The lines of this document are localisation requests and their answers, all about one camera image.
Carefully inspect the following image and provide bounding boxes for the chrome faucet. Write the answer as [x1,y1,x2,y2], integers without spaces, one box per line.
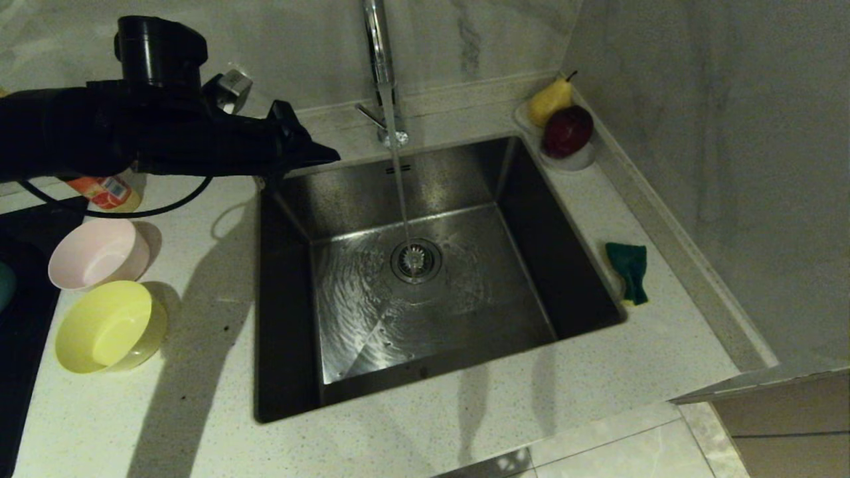
[355,0,409,148]

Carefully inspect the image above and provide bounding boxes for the yellow-capped dish soap bottle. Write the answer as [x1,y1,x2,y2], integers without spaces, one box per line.
[56,174,142,213]

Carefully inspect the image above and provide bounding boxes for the pink plastic bowl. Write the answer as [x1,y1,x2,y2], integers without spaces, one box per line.
[48,219,151,291]

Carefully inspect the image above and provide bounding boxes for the yellow plastic bowl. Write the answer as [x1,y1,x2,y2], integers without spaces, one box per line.
[55,280,168,374]

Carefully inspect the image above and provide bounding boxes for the blue plastic bowl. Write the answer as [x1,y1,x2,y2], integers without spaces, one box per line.
[0,260,17,313]

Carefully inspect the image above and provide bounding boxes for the green and yellow sponge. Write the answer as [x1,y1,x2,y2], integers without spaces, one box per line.
[605,242,648,306]

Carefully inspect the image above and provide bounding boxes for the round metal sink drain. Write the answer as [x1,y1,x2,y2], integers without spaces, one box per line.
[390,239,443,285]

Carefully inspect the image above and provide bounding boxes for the stainless steel sink basin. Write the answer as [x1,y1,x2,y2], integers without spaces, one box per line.
[255,136,626,424]

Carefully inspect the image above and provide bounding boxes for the yellow pear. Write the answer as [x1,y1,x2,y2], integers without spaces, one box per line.
[529,71,578,128]

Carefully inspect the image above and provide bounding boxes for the dark red apple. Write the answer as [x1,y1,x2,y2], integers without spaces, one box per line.
[542,106,595,160]

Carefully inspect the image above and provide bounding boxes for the small white fruit dish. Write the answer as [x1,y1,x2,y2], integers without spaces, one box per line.
[515,100,597,174]

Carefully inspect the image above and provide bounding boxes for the black induction cooktop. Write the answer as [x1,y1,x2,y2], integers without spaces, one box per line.
[0,198,88,478]

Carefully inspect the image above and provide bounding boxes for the beige cabinet front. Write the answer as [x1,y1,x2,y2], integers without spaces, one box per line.
[667,368,850,478]

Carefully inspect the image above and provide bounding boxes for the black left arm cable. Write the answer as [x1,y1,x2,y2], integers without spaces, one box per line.
[19,174,214,220]

